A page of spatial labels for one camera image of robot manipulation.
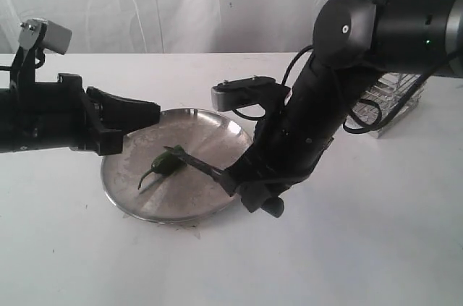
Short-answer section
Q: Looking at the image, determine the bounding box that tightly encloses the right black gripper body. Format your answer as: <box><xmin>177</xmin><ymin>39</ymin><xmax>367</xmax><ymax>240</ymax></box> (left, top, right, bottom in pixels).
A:
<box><xmin>227</xmin><ymin>59</ymin><xmax>366</xmax><ymax>191</ymax></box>

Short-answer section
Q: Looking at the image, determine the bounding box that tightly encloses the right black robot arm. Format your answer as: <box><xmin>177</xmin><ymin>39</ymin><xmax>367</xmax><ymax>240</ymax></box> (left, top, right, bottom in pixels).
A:
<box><xmin>215</xmin><ymin>0</ymin><xmax>462</xmax><ymax>217</ymax></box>

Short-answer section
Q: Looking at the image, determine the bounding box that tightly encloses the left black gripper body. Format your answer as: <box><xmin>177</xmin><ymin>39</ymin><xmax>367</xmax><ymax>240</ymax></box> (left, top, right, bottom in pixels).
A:
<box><xmin>14</xmin><ymin>73</ymin><xmax>123</xmax><ymax>156</ymax></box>

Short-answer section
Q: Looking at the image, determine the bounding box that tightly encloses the round steel plate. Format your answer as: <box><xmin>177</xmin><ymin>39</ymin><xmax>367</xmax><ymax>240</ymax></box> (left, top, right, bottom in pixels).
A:
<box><xmin>101</xmin><ymin>108</ymin><xmax>252</xmax><ymax>224</ymax></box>

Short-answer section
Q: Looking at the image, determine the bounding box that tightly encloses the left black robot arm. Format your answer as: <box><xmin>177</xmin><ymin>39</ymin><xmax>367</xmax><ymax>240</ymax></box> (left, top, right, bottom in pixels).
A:
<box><xmin>1</xmin><ymin>74</ymin><xmax>161</xmax><ymax>156</ymax></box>

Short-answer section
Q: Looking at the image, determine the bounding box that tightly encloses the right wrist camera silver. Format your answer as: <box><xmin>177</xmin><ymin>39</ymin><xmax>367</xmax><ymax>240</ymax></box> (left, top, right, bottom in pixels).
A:
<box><xmin>211</xmin><ymin>76</ymin><xmax>290</xmax><ymax>112</ymax></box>

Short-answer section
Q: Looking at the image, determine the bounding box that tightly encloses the green jalapeno pepper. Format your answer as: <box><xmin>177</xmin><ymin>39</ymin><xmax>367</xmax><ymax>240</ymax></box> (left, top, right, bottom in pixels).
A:
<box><xmin>137</xmin><ymin>145</ymin><xmax>186</xmax><ymax>189</ymax></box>

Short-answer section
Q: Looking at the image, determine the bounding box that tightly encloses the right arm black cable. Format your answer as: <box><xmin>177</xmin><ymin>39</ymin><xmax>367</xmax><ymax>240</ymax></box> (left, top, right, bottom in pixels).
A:
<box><xmin>234</xmin><ymin>0</ymin><xmax>463</xmax><ymax>135</ymax></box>

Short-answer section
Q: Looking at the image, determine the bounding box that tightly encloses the black handled kitchen knife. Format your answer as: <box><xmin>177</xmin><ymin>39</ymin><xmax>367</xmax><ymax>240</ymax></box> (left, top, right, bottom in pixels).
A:
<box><xmin>164</xmin><ymin>146</ymin><xmax>238</xmax><ymax>197</ymax></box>

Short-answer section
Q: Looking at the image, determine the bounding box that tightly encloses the wire metal utensil holder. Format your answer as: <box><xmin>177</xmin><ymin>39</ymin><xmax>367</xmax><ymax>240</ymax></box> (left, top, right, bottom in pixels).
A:
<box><xmin>353</xmin><ymin>73</ymin><xmax>424</xmax><ymax>138</ymax></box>

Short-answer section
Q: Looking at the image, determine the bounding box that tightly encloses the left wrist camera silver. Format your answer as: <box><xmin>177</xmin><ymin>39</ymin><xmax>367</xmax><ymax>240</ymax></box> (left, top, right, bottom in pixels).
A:
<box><xmin>18</xmin><ymin>18</ymin><xmax>72</xmax><ymax>55</ymax></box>

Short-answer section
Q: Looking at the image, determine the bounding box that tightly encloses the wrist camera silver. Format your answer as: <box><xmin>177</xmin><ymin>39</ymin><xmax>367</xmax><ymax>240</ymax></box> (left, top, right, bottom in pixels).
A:
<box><xmin>18</xmin><ymin>18</ymin><xmax>72</xmax><ymax>55</ymax></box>
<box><xmin>211</xmin><ymin>76</ymin><xmax>290</xmax><ymax>112</ymax></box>

